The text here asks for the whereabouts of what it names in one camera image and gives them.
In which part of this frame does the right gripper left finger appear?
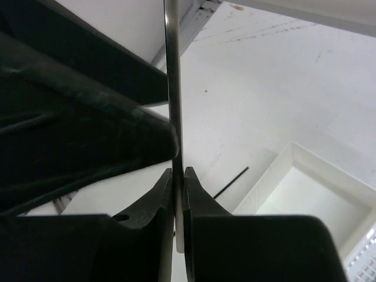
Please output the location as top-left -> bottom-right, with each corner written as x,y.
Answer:
1,169 -> 173,281

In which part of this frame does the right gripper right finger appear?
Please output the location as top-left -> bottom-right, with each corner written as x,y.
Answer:
183,167 -> 347,281

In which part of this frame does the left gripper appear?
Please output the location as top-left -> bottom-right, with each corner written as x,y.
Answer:
1,1 -> 179,216

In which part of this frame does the black chopstick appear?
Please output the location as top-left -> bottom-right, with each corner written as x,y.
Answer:
213,167 -> 249,199

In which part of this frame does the white square box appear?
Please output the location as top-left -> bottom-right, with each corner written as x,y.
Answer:
234,143 -> 375,259

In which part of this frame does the white perforated basket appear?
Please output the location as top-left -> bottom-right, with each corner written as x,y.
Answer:
344,224 -> 376,282

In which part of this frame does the aluminium rail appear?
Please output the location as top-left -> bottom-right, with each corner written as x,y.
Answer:
149,0 -> 224,71

